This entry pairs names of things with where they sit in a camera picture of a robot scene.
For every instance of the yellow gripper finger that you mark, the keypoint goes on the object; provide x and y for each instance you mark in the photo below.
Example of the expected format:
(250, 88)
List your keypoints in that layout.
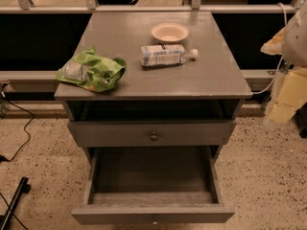
(274, 45)
(289, 94)

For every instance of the clear plastic water bottle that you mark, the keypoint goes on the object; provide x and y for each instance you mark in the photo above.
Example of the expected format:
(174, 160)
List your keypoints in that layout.
(166, 55)

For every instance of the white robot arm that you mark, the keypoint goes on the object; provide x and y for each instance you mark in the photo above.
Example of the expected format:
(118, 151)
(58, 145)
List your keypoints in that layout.
(294, 48)

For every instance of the grey wooden drawer cabinet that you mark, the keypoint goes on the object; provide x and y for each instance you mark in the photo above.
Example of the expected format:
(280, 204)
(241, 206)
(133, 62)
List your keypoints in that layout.
(210, 88)

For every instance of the open grey middle drawer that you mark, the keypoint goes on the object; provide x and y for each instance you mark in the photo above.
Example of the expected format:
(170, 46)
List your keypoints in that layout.
(152, 186)

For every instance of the closed grey top drawer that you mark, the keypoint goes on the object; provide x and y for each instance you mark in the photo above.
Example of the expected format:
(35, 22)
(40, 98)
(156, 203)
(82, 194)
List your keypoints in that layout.
(151, 134)

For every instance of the white paper bowl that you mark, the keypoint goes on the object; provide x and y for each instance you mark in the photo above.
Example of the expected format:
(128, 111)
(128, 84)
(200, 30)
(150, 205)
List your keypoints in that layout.
(169, 32)

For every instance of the green chip bag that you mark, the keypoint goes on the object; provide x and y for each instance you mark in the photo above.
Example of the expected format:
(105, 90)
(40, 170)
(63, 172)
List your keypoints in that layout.
(91, 71)

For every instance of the metal window railing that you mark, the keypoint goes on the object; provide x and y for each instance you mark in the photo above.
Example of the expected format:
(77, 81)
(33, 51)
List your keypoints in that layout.
(144, 0)

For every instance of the black stand leg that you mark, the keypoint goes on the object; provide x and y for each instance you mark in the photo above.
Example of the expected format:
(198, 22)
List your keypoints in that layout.
(23, 188)

